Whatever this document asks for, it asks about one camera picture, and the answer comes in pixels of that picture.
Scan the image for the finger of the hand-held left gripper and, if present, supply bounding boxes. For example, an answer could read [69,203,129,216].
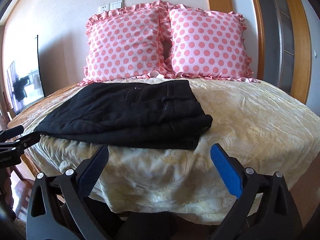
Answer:
[0,132,41,153]
[0,126,25,141]

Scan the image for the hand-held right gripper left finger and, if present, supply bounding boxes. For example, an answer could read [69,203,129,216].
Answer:
[26,144,110,240]

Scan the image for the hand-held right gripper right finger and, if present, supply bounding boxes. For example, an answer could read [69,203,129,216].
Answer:
[210,143,303,240]

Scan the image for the black pants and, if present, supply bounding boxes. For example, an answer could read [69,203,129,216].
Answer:
[34,80,213,150]

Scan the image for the cream and brown patterned bedspread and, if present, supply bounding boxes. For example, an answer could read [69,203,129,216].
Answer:
[7,76,320,221]

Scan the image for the pink polka dot ruffled pillow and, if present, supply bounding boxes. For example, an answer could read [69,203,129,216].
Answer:
[159,3,258,83]
[78,2,173,85]

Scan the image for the grey door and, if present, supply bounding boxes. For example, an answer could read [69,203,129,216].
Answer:
[271,0,293,96]

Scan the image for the wooden headboard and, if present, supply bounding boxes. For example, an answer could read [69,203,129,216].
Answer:
[204,0,313,105]

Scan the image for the wooden bed frame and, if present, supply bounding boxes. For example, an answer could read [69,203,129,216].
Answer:
[20,151,39,181]

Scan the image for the wall mirror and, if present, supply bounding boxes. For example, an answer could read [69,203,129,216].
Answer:
[5,34,46,115]

